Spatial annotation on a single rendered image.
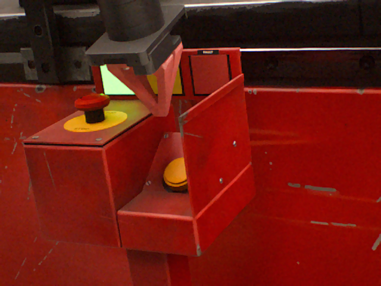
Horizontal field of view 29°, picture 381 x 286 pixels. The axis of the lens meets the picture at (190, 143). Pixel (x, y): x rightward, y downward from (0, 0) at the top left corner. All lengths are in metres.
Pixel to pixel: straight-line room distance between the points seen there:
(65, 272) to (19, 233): 0.11
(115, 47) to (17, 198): 0.61
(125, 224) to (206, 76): 0.20
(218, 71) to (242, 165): 0.11
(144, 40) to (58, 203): 0.22
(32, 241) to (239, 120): 0.56
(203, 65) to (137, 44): 0.17
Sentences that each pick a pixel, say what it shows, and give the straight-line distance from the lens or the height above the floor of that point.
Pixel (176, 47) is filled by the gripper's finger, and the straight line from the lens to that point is 0.73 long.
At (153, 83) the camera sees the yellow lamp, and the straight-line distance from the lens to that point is 0.89.
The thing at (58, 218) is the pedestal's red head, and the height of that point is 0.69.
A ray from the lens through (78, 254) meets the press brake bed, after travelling 1.23.
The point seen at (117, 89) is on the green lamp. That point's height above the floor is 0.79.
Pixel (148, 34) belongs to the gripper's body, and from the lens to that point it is 0.71.
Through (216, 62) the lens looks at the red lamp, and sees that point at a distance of 0.85.
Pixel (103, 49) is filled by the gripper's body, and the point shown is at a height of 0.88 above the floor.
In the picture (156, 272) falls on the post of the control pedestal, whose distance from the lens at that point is 0.87.
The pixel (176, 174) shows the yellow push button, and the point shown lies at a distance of 0.81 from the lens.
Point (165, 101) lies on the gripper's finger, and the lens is 0.75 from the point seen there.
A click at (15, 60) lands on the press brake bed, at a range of 1.17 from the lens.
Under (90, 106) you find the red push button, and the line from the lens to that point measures 0.82.
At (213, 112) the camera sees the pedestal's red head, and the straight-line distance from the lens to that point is 0.77.
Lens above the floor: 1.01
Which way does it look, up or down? 18 degrees down
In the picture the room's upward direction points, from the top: 8 degrees counter-clockwise
